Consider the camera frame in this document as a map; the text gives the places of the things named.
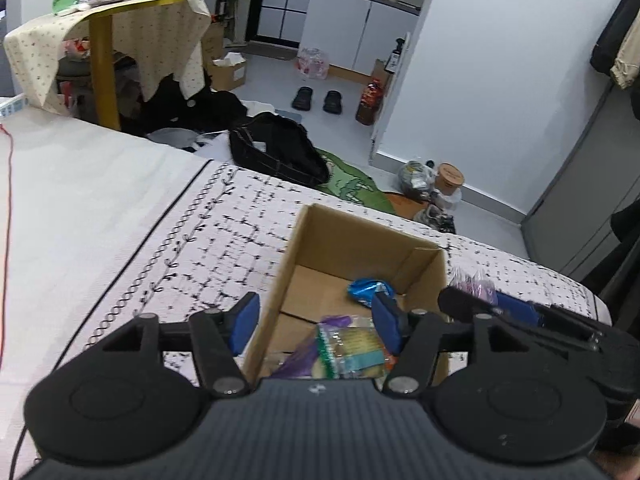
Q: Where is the white bedsheet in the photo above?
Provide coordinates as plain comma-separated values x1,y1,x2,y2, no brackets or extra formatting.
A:
0,109,213,480

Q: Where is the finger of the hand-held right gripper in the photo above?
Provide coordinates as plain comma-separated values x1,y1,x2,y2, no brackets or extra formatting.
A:
495,292,602,347
437,286,502,318

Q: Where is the dark glass door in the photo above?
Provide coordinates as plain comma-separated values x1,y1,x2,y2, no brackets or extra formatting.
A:
245,0,322,47

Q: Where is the pink plastic bag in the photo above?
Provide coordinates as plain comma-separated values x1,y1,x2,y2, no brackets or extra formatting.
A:
297,46,330,81

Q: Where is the green cloth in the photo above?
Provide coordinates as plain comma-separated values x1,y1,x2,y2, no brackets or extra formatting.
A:
314,151,397,214

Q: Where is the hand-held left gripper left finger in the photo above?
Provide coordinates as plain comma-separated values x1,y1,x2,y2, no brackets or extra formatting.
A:
100,291,261,397

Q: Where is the orange round mat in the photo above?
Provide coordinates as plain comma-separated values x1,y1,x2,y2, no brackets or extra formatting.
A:
384,191,432,221

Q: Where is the beige hanging garment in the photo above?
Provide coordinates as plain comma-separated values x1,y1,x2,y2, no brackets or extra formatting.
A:
610,25,640,92

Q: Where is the pink round bun packet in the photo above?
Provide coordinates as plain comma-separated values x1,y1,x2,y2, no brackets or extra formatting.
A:
452,269,497,303

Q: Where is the red oil bottle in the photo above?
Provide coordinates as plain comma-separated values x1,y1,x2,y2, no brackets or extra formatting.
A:
355,79,386,126

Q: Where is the black clothing pile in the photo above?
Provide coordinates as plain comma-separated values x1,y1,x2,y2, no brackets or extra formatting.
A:
134,74,248,137

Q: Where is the grey plastic bag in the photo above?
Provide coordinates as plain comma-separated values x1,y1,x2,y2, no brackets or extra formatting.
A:
398,159,436,197

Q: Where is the cream dotted tablecloth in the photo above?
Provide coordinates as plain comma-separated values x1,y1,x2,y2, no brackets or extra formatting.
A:
4,0,214,117

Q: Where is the brown lid container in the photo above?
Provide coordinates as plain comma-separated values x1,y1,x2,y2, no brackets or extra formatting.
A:
433,162,466,202

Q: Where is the white cabinet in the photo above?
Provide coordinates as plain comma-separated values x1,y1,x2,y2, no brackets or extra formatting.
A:
300,0,422,82

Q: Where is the yellow wooden table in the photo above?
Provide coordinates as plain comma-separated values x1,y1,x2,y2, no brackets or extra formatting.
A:
75,0,189,132

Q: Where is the large blue snack packet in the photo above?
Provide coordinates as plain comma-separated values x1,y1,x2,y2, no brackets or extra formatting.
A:
348,278,397,312

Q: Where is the black hanging garment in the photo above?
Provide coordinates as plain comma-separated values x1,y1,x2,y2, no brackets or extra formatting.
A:
589,0,640,77

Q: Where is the black spray bottle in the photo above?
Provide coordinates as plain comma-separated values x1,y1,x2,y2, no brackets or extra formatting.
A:
387,36,409,74

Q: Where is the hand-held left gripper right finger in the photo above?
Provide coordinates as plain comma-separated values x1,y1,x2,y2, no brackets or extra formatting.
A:
371,291,539,397

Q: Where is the black bag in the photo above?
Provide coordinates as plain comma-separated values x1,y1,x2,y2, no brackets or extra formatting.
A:
228,112,331,189

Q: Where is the clear plastic bag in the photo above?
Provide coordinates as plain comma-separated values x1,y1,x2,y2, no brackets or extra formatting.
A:
414,199,457,234

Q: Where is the tall cardboard box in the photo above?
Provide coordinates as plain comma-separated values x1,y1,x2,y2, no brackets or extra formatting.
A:
202,22,226,68

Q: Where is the teal snack packet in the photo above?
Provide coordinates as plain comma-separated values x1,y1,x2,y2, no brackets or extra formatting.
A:
316,320,397,380

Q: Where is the open cardboard box with paper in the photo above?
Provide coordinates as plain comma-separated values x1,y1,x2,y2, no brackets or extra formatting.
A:
206,52,249,92

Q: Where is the red cable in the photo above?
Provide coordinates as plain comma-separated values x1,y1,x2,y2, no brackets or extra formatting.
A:
0,124,15,366

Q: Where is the black patterned white blanket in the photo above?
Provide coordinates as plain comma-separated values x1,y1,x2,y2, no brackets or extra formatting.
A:
82,159,614,413

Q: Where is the brown cardboard box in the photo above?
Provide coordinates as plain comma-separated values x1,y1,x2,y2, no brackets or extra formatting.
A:
242,204,449,392

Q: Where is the purple long bread packet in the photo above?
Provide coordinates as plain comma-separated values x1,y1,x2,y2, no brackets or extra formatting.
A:
270,314,354,380

